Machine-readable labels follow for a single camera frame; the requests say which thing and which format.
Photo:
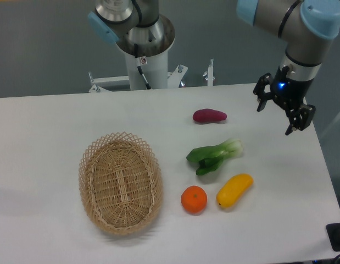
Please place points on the green bok choy vegetable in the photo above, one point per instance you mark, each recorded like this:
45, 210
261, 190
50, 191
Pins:
210, 158

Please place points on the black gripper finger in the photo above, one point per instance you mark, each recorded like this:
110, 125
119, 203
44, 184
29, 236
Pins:
299, 118
259, 90

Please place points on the black device at table corner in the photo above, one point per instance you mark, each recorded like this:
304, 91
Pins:
333, 231

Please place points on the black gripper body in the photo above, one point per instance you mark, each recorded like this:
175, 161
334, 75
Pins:
288, 93

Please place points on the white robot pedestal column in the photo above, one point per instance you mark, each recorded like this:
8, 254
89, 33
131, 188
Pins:
154, 66

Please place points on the purple sweet potato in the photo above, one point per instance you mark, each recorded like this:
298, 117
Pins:
207, 115

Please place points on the woven wicker basket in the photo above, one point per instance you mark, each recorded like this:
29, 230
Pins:
120, 183

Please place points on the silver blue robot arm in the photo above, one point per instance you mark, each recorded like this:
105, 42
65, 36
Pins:
145, 36

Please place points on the yellow mango fruit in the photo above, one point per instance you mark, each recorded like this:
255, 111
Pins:
233, 189

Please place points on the orange tangerine fruit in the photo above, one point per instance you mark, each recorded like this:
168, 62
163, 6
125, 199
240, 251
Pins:
194, 199

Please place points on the white metal base frame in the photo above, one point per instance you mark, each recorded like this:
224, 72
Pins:
137, 82

